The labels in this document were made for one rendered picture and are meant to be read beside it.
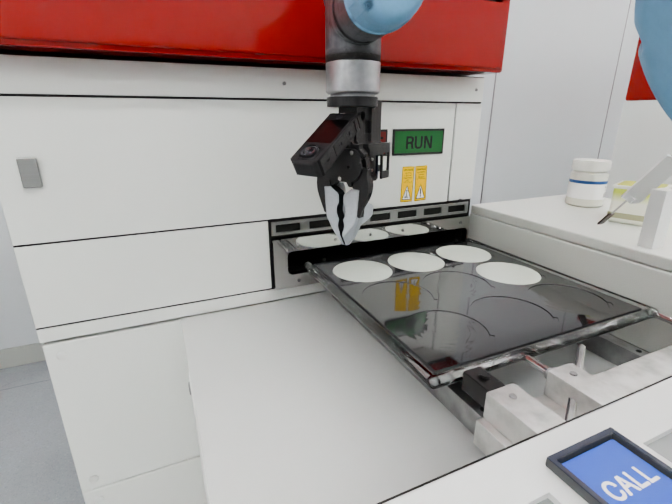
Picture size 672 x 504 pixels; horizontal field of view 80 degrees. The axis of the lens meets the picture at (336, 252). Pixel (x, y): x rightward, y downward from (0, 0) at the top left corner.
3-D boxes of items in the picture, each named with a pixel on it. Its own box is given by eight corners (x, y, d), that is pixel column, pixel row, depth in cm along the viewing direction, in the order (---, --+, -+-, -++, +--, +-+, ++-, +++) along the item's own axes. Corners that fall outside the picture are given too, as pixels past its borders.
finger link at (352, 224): (378, 240, 63) (380, 182, 60) (358, 250, 59) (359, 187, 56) (362, 237, 65) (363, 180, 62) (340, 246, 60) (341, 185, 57)
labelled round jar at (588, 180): (557, 202, 88) (565, 159, 85) (579, 200, 91) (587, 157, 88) (588, 209, 82) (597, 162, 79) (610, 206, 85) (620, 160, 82)
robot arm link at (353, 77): (361, 57, 49) (310, 62, 54) (360, 97, 51) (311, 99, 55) (390, 64, 55) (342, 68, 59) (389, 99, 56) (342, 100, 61)
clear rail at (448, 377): (423, 385, 40) (424, 373, 40) (648, 313, 55) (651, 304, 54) (431, 394, 39) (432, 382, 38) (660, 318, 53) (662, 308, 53)
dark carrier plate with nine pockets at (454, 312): (313, 266, 70) (313, 263, 70) (465, 242, 84) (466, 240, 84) (435, 376, 41) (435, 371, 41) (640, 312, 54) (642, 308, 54)
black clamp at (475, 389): (460, 389, 41) (463, 367, 40) (477, 383, 41) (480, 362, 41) (486, 411, 37) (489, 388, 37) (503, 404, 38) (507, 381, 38)
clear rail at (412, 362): (303, 268, 71) (303, 261, 70) (310, 267, 71) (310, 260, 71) (431, 394, 39) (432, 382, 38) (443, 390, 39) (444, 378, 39)
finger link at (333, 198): (362, 237, 65) (363, 180, 62) (340, 246, 60) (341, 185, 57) (346, 234, 67) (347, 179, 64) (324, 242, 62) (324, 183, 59)
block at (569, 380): (542, 393, 40) (548, 368, 39) (565, 384, 42) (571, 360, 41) (624, 451, 33) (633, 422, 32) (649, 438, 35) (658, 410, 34)
